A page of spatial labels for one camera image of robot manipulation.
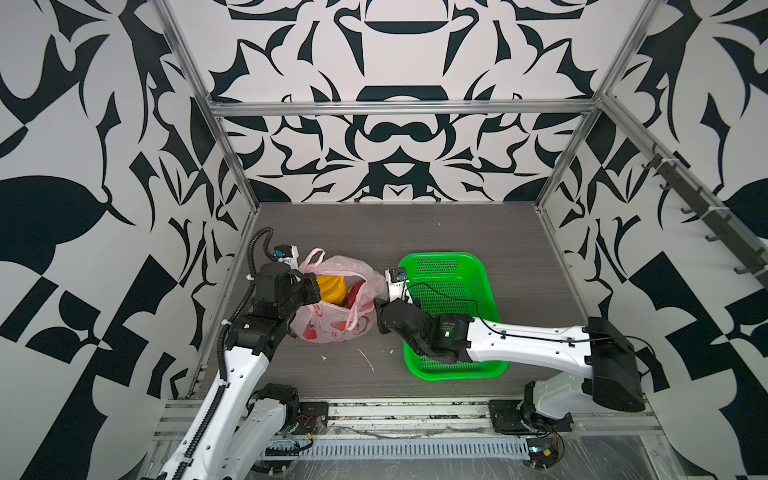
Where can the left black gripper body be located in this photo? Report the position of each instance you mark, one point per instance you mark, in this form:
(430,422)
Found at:
(299,292)

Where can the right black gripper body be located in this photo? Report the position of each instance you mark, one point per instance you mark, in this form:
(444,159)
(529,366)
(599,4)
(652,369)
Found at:
(384,325)

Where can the green plastic basket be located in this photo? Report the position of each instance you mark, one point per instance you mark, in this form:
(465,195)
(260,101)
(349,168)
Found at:
(450,283)

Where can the pink knotted plastic bag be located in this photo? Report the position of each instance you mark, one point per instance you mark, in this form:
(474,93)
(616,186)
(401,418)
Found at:
(324,322)

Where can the yellow banana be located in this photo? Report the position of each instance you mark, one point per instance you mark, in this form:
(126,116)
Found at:
(338,290)

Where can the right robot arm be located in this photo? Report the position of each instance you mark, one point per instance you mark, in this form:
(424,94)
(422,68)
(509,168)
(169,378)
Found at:
(596,365)

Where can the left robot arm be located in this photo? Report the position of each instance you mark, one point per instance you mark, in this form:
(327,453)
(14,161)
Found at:
(235,423)

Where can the small electronics board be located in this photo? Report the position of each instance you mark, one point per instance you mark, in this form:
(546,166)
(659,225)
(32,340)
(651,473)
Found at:
(544,453)

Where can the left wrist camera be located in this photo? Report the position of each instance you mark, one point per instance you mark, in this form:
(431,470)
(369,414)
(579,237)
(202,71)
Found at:
(286,254)

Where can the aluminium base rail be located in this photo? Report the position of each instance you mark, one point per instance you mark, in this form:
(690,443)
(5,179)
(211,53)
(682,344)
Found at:
(421,416)

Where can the white slotted cable duct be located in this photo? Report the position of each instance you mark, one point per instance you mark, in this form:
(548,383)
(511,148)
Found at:
(406,449)

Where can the aluminium frame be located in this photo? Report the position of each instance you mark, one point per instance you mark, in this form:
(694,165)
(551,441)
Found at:
(514,131)

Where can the black wall hook rail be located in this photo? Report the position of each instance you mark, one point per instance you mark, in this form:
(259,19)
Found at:
(724,225)

